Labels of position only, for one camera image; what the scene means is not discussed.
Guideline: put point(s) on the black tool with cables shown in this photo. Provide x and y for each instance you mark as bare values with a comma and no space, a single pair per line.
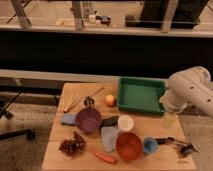
184,148

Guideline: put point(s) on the metal whisk wooden handle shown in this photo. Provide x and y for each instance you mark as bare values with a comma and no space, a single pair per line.
89,100

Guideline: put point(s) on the dark grape bunch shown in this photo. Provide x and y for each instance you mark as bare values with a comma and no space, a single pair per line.
72,146

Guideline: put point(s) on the light blue cloth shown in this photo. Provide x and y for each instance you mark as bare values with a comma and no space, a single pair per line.
109,136

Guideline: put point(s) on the red bowl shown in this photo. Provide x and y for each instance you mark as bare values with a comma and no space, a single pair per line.
128,146

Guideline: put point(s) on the white cup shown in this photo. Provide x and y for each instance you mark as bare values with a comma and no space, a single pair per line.
125,123

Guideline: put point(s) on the wooden stick utensil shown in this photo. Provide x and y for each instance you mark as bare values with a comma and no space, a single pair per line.
71,102

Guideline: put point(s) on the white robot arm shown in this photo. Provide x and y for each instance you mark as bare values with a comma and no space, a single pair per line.
187,86

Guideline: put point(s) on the blue small cup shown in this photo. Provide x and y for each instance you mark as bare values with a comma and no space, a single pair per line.
150,145

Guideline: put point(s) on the orange carrot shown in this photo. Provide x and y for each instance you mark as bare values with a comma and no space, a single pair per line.
104,157

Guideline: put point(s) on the green plastic tray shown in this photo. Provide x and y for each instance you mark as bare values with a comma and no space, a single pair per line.
140,95

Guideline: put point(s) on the black rectangular block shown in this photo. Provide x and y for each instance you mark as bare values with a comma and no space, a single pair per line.
111,121

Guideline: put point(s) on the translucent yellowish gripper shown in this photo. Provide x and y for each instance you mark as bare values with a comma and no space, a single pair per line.
168,120

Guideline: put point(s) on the purple bowl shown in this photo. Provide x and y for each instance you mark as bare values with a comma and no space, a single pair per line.
88,120

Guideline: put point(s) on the orange ball fruit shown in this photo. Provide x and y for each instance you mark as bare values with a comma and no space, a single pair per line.
110,100

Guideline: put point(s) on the blue sponge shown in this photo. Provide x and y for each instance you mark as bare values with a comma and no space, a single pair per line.
68,119

